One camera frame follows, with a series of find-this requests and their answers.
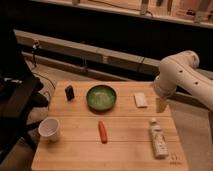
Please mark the cream stick end effector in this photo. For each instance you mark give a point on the cream stick end effector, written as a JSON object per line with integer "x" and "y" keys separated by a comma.
{"x": 161, "y": 105}

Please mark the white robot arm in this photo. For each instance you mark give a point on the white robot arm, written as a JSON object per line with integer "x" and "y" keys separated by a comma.
{"x": 179, "y": 70}

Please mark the black eraser block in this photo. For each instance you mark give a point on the black eraser block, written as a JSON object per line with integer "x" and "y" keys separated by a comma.
{"x": 69, "y": 93}

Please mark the white sponge pad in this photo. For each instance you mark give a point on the white sponge pad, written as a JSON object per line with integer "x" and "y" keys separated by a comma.
{"x": 140, "y": 100}

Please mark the white tube bottle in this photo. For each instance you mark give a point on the white tube bottle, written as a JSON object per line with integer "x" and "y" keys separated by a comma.
{"x": 158, "y": 140}

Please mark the green bowl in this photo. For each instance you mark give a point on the green bowl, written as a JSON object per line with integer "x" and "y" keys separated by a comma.
{"x": 101, "y": 97}

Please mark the red carrot-shaped marker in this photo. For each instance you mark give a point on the red carrot-shaped marker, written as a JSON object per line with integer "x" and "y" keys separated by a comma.
{"x": 102, "y": 132}

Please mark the white paper cup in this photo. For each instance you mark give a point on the white paper cup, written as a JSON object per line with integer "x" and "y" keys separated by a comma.
{"x": 49, "y": 129}

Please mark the black chair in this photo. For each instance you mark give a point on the black chair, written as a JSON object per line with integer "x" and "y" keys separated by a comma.
{"x": 19, "y": 94}

